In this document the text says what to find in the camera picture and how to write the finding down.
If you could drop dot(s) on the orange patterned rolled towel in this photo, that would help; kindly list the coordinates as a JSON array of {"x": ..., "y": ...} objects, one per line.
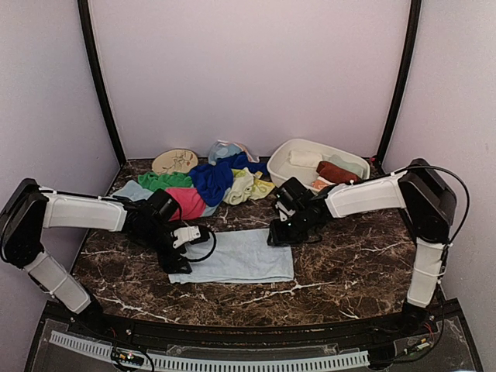
[{"x": 320, "y": 183}]

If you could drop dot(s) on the white slotted cable duct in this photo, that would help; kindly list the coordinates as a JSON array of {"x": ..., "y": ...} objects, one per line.
[{"x": 195, "y": 358}]

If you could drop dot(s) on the royal blue towel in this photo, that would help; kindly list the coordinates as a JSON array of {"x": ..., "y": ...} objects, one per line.
[{"x": 212, "y": 181}]

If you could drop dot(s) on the pale yellow patterned towel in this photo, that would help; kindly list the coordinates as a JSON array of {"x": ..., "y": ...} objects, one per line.
[{"x": 247, "y": 186}]

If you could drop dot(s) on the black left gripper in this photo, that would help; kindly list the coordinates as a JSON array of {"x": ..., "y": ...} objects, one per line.
[{"x": 171, "y": 263}]

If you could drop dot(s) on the white plastic basin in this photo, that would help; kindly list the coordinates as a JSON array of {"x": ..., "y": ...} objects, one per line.
[{"x": 281, "y": 170}]

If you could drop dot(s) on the light blue dotted towel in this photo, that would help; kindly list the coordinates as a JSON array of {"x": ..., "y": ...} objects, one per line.
[{"x": 223, "y": 149}]

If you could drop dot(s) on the grey-blue towel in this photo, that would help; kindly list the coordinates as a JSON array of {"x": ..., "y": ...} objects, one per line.
[{"x": 133, "y": 191}]

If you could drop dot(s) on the white rolled towel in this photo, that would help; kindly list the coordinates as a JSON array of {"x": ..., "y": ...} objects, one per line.
[{"x": 303, "y": 158}]

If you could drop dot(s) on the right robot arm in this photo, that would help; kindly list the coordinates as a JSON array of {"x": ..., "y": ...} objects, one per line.
[{"x": 418, "y": 190}]

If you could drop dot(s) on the large pale blue towel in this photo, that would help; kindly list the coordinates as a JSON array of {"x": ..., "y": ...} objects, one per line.
[{"x": 242, "y": 257}]

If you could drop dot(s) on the beige bird-painted plate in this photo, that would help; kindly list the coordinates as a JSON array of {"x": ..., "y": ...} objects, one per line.
[{"x": 176, "y": 160}]

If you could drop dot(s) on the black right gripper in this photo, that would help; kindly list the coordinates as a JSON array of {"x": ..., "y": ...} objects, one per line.
[{"x": 280, "y": 239}]

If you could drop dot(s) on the brown rolled towel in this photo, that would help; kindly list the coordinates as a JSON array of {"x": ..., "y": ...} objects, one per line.
[{"x": 335, "y": 174}]

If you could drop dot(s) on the pale green rolled towel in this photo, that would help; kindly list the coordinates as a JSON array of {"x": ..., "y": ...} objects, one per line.
[{"x": 348, "y": 166}]

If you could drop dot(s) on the black frame post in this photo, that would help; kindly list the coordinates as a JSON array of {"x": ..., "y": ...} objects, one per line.
[
  {"x": 98, "y": 80},
  {"x": 401, "y": 80}
]

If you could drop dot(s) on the black right frame post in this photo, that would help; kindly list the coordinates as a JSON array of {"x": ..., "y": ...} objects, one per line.
[{"x": 401, "y": 80}]

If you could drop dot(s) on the black left frame post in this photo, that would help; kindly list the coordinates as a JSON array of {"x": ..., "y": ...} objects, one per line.
[{"x": 98, "y": 80}]

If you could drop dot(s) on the pink towel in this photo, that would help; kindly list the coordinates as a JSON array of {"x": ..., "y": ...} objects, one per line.
[{"x": 190, "y": 201}]

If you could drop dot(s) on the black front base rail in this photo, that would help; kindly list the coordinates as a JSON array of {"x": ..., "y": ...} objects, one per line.
[{"x": 379, "y": 330}]

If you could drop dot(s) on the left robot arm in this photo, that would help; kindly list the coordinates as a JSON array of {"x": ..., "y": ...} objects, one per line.
[{"x": 33, "y": 213}]

